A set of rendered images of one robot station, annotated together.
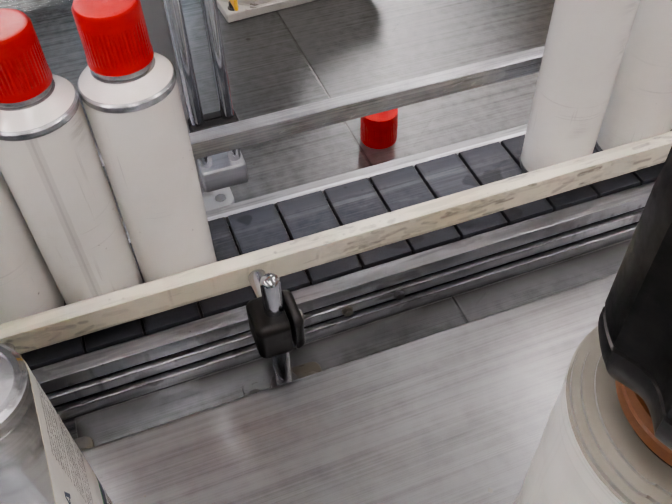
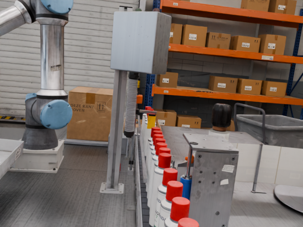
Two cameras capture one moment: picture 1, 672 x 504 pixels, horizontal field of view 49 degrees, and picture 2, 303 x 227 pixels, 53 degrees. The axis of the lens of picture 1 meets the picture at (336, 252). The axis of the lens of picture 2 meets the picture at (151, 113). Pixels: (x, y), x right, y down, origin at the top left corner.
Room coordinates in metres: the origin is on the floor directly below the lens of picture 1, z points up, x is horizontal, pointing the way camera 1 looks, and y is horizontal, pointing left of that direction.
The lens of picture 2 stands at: (0.08, 1.17, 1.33)
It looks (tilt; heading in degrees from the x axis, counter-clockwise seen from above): 10 degrees down; 285
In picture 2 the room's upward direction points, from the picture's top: 6 degrees clockwise
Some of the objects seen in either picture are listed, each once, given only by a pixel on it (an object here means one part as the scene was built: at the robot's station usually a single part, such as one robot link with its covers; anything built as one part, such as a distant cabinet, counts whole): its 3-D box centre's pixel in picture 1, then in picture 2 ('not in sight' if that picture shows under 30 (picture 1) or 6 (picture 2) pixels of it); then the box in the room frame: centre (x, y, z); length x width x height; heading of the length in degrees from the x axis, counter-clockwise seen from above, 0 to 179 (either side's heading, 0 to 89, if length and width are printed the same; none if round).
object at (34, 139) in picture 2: not in sight; (39, 134); (0.85, 0.07, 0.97); 0.15 x 0.15 x 0.10
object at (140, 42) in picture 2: not in sight; (140, 43); (0.39, 0.18, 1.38); 0.17 x 0.10 x 0.19; 164
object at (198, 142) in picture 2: not in sight; (208, 142); (0.12, 0.42, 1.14); 0.14 x 0.11 x 0.01; 109
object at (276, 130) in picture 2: not in sight; (270, 147); (-0.43, -2.43, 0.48); 0.89 x 0.63 x 0.96; 42
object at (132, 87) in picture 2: not in sight; (131, 104); (0.39, 0.24, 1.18); 0.04 x 0.04 x 0.21
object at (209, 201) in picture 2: not in sight; (199, 190); (0.12, 0.42, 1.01); 0.14 x 0.13 x 0.26; 109
